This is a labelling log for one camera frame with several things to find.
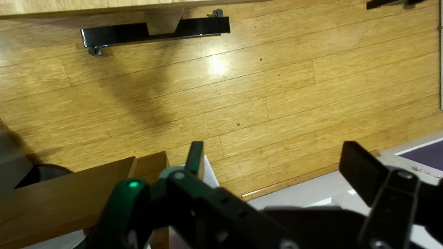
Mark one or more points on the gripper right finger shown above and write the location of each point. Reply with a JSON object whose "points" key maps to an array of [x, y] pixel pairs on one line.
{"points": [[391, 197]]}

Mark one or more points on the black desk foot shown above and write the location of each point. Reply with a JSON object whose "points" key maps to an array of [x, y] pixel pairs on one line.
{"points": [[131, 34], [384, 3]]}

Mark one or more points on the white cabinet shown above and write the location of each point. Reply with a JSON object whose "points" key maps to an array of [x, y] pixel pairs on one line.
{"points": [[311, 190]]}

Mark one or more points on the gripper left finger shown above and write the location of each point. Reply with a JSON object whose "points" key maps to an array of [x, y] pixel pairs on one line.
{"points": [[207, 214]]}

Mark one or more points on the wooden drawer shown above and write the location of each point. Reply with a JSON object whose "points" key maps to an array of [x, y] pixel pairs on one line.
{"points": [[62, 200]]}

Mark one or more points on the dark round bin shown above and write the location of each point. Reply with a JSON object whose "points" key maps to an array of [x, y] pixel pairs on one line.
{"points": [[45, 174]]}

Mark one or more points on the wooden desk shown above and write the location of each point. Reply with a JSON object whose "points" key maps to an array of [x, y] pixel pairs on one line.
{"points": [[69, 7]]}

